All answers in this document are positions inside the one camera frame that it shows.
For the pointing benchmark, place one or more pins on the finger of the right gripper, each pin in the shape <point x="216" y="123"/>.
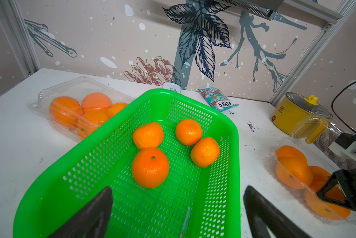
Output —
<point x="340" y="189"/>

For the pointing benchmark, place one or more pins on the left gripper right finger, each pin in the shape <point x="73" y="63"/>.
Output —
<point x="263" y="218"/>

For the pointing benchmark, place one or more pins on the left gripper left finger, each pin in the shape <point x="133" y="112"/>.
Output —
<point x="91" y="221"/>

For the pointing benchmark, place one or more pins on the green plastic perforated basket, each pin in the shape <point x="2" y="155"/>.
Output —
<point x="192" y="202"/>

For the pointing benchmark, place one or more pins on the orange in basket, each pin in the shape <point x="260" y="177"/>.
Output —
<point x="150" y="168"/>
<point x="149" y="135"/>
<point x="205" y="152"/>
<point x="188" y="132"/>

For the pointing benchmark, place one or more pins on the yellow pot with lid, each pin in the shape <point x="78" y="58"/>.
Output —
<point x="301" y="117"/>

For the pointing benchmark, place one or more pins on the Fox's candy bag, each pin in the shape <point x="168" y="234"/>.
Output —
<point x="216" y="99"/>

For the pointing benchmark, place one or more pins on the small pink white cup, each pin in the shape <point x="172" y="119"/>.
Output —
<point x="172" y="86"/>

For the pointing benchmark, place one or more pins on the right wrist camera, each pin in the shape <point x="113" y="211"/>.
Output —
<point x="344" y="146"/>

